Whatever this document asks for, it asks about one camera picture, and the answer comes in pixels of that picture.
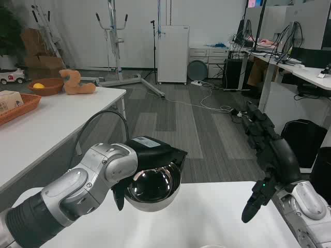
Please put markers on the stacked brown cardboard boxes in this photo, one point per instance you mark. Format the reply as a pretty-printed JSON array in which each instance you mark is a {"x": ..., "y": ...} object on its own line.
[{"x": 38, "y": 51}]

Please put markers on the black tripod stand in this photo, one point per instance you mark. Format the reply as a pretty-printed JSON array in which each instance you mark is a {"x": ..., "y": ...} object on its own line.
[{"x": 154, "y": 51}]

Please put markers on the small white desk device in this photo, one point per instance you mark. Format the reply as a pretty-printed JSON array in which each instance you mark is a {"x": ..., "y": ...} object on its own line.
[{"x": 324, "y": 72}]

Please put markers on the white tall cabinet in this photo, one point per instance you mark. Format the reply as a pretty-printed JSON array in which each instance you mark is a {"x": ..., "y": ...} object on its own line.
[{"x": 172, "y": 54}]

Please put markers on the black floor power strip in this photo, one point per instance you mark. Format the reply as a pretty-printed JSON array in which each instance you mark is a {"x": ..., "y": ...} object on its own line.
[{"x": 238, "y": 116}]

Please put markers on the orange plush toy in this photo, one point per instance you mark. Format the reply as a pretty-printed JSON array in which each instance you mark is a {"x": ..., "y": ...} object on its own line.
[{"x": 75, "y": 82}]

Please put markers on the rectangular orange wicker basket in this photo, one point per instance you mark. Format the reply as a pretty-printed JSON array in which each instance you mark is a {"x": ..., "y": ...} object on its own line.
[{"x": 26, "y": 106}]

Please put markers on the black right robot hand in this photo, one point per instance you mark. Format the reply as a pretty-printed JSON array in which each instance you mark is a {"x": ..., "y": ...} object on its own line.
[{"x": 280, "y": 157}]

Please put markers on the white ceramic bowl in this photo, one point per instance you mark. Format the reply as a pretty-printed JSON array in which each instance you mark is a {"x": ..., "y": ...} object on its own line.
[{"x": 209, "y": 246}]

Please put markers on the grey folding ladder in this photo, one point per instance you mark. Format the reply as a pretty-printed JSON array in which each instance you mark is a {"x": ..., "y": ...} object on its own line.
[{"x": 49, "y": 38}]

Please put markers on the white side table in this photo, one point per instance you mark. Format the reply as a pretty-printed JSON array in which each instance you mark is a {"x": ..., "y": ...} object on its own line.
[{"x": 59, "y": 116}]

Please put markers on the black box on desk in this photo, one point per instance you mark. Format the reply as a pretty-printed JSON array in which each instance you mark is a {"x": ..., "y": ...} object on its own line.
[{"x": 313, "y": 56}]

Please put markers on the seated person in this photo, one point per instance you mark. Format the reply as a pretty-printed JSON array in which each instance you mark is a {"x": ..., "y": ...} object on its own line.
[{"x": 256, "y": 75}]

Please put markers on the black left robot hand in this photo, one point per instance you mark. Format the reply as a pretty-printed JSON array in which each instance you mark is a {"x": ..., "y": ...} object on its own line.
[{"x": 157, "y": 153}]

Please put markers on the blue item on drawers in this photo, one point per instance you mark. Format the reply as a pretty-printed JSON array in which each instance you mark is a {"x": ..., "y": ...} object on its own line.
[{"x": 221, "y": 45}]

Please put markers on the white drawer cabinet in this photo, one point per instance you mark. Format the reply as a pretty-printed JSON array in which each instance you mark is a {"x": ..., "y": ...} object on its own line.
[{"x": 214, "y": 56}]

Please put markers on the black trash bin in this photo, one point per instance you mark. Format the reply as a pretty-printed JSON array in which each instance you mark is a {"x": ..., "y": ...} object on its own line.
[{"x": 322, "y": 175}]

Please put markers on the green potted plant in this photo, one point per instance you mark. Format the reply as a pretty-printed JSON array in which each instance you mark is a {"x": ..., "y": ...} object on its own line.
[{"x": 9, "y": 28}]

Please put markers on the yellow lemon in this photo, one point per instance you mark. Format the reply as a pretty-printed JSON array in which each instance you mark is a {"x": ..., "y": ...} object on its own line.
[{"x": 38, "y": 86}]

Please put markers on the white office desk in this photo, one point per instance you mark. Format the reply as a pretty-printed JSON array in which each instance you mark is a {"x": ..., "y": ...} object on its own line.
[{"x": 282, "y": 77}]

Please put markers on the grey metal hoist stand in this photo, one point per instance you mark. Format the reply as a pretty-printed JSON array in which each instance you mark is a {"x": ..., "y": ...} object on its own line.
[{"x": 115, "y": 44}]

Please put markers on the round brown wicker basket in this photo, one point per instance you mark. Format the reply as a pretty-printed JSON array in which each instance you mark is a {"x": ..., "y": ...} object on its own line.
[{"x": 51, "y": 87}]

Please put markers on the metal bowl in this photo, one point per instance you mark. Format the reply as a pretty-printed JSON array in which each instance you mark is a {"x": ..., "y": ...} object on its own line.
[{"x": 152, "y": 188}]

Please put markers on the small printed cardboard box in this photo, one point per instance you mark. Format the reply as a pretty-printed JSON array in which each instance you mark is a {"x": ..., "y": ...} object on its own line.
[{"x": 10, "y": 102}]

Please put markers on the black computer tower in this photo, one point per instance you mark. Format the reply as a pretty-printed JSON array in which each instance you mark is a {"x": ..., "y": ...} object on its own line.
[{"x": 234, "y": 73}]

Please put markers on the white toy car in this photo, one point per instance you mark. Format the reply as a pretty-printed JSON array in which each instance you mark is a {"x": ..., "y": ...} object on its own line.
[{"x": 11, "y": 76}]

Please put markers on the grey round tray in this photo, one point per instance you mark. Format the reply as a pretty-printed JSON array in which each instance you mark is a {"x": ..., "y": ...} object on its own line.
[{"x": 197, "y": 70}]

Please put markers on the white power strip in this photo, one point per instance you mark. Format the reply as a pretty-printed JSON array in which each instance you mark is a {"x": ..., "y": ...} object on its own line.
[{"x": 197, "y": 83}]

